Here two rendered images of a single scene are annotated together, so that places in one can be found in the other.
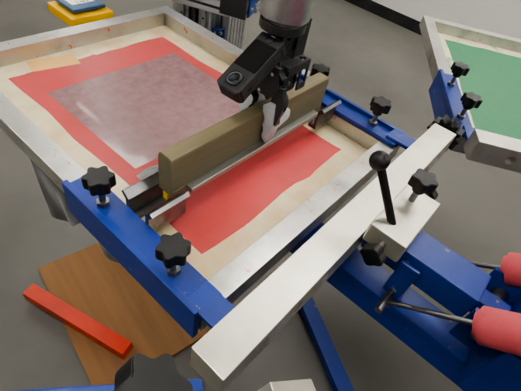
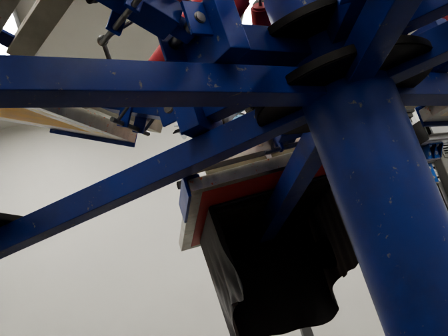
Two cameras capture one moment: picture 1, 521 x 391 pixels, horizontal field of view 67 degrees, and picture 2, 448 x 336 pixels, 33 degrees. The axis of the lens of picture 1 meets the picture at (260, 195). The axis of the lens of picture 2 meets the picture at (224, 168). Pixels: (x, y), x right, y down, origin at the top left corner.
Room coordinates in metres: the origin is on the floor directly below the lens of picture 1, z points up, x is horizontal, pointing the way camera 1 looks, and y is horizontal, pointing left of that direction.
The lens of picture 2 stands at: (-1.12, -1.59, 0.36)
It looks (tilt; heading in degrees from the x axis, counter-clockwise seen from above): 17 degrees up; 47
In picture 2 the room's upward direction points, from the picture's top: 18 degrees counter-clockwise
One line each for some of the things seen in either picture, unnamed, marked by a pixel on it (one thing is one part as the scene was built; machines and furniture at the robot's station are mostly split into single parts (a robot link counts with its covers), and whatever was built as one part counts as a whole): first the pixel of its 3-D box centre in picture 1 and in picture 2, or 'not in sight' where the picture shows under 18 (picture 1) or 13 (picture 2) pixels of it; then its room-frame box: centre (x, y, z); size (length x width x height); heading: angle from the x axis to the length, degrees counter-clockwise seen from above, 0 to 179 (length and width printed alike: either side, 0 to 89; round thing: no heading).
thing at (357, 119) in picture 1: (339, 116); not in sight; (0.79, -0.14, 0.98); 0.30 x 0.05 x 0.07; 58
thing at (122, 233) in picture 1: (137, 246); (191, 198); (0.32, 0.16, 0.98); 0.30 x 0.05 x 0.07; 58
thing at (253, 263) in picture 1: (177, 108); (264, 199); (0.69, 0.22, 0.97); 0.79 x 0.58 x 0.04; 58
